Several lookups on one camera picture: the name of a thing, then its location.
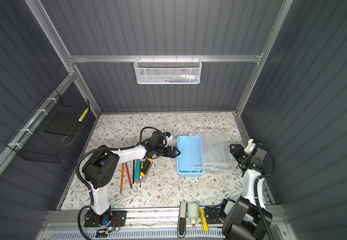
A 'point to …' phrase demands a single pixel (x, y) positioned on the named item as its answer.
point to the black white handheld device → (182, 225)
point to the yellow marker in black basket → (83, 115)
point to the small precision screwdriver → (142, 173)
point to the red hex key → (128, 175)
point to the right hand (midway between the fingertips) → (235, 148)
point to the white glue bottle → (193, 213)
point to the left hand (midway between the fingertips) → (175, 151)
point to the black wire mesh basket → (46, 134)
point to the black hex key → (133, 171)
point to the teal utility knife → (137, 173)
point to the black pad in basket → (64, 123)
